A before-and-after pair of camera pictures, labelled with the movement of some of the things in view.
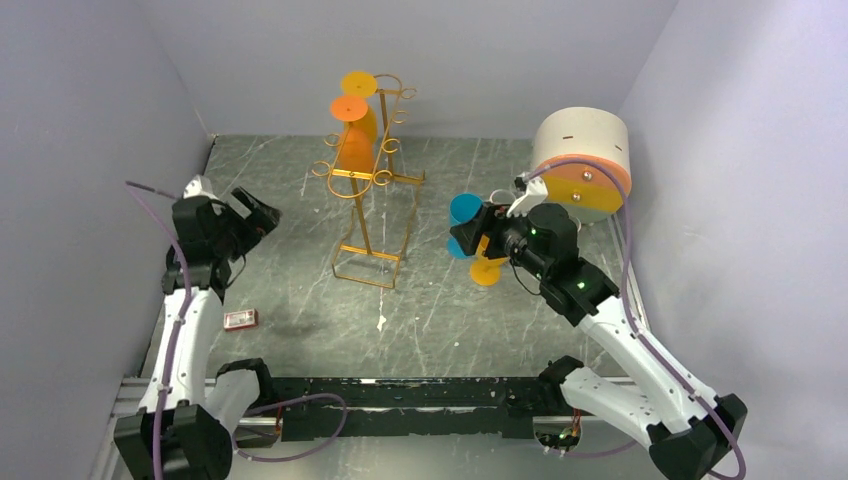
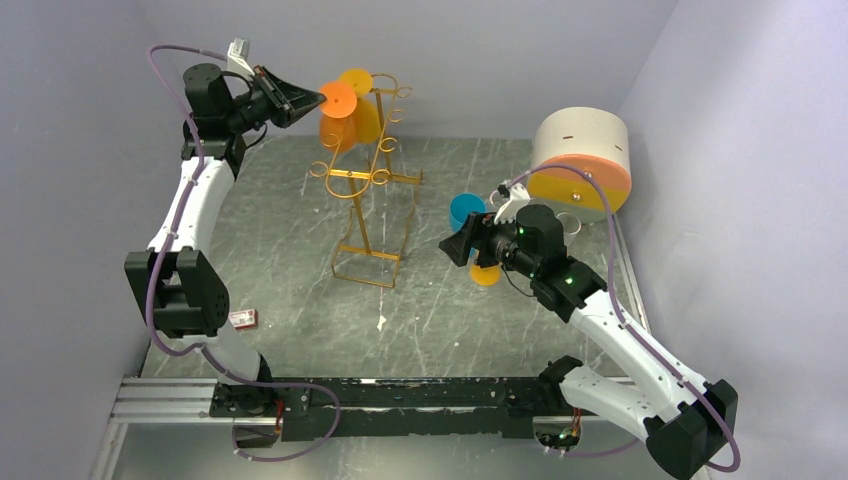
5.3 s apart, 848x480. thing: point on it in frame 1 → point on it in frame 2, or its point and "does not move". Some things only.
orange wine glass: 355,150 → 337,116
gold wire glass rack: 382,200 does not move
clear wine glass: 502,197 does not move
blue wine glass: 462,207 does not move
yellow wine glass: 484,270 does not move
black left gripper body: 236,236 → 253,109
